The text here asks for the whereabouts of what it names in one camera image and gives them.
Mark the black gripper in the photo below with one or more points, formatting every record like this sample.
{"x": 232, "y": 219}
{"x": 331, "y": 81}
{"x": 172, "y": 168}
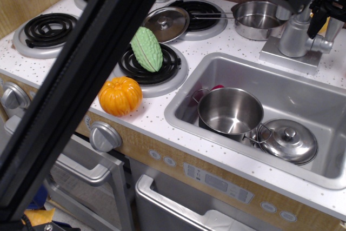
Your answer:
{"x": 321, "y": 10}

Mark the silver toy faucet with lever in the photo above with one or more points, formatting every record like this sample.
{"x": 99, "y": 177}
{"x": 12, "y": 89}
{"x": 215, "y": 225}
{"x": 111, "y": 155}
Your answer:
{"x": 295, "y": 50}

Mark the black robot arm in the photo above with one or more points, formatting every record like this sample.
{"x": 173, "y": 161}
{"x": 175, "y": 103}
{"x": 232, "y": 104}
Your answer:
{"x": 92, "y": 50}

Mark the yellow toy pepper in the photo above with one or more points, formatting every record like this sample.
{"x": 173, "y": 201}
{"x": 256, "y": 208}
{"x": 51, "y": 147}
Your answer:
{"x": 325, "y": 25}

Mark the back right black burner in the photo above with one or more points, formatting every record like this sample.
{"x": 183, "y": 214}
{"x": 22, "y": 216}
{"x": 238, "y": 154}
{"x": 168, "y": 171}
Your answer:
{"x": 206, "y": 19}

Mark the steel lid in sink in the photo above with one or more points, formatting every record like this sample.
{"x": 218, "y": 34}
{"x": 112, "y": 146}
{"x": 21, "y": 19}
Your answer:
{"x": 287, "y": 140}

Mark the steel pot in sink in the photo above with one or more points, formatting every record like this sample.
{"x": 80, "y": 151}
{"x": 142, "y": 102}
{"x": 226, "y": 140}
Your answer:
{"x": 238, "y": 115}

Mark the pink toy in sink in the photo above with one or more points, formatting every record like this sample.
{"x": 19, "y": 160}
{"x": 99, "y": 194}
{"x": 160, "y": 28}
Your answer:
{"x": 206, "y": 97}

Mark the steel lid on stove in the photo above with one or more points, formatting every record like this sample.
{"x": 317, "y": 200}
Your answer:
{"x": 167, "y": 23}

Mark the green toy bitter gourd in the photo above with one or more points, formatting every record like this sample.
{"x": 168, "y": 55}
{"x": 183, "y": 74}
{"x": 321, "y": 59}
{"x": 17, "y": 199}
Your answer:
{"x": 147, "y": 50}

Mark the orange toy pumpkin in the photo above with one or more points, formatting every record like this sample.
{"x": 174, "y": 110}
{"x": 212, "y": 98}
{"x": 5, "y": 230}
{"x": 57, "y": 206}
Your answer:
{"x": 120, "y": 96}

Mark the right silver oven knob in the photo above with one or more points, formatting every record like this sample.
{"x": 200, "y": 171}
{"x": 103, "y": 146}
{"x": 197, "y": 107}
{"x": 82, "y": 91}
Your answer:
{"x": 104, "y": 137}

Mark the silver oven knob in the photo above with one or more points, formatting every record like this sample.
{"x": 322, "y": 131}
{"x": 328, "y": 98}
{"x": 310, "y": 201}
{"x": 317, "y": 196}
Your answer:
{"x": 14, "y": 97}
{"x": 104, "y": 137}

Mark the silver dishwasher door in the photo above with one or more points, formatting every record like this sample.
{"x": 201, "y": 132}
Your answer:
{"x": 165, "y": 204}

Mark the front left black burner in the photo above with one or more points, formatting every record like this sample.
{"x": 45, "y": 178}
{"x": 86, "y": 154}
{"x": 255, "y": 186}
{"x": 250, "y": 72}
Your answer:
{"x": 44, "y": 36}

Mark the silver oven door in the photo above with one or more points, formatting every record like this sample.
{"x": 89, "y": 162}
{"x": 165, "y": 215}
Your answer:
{"x": 91, "y": 186}

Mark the left silver oven knob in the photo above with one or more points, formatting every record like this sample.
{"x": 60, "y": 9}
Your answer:
{"x": 14, "y": 97}

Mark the steel saucepan with handle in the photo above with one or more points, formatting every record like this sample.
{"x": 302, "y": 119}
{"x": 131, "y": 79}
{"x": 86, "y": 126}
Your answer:
{"x": 256, "y": 20}

